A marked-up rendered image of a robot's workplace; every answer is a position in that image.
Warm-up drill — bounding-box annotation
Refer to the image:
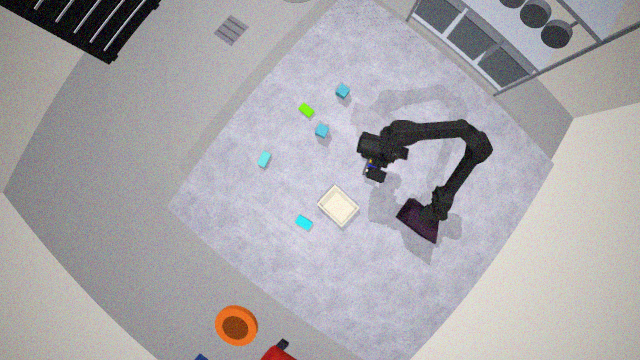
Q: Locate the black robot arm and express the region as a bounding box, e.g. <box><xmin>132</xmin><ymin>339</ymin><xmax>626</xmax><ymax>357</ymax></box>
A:
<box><xmin>357</xmin><ymin>119</ymin><xmax>493</xmax><ymax>228</ymax></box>

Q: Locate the small green block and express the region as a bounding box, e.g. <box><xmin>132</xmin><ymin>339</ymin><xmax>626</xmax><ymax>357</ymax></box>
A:
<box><xmin>299</xmin><ymin>102</ymin><xmax>314</xmax><ymax>117</ymax></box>

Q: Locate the beige shallow tray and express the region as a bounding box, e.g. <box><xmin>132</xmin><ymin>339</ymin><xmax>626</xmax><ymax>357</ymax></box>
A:
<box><xmin>317</xmin><ymin>185</ymin><xmax>360</xmax><ymax>226</ymax></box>

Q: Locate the teal rectangular block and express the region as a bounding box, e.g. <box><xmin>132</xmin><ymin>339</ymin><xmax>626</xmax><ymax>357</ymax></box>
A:
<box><xmin>295</xmin><ymin>215</ymin><xmax>312</xmax><ymax>230</ymax></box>
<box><xmin>257</xmin><ymin>151</ymin><xmax>272</xmax><ymax>167</ymax></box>

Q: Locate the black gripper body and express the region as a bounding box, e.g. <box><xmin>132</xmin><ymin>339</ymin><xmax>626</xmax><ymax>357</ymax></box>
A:
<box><xmin>366</xmin><ymin>153</ymin><xmax>395</xmax><ymax>183</ymax></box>

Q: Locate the light blue cube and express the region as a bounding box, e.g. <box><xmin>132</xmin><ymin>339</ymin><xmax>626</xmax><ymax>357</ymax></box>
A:
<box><xmin>335</xmin><ymin>83</ymin><xmax>350</xmax><ymax>100</ymax></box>
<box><xmin>315</xmin><ymin>123</ymin><xmax>329</xmax><ymax>138</ymax></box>

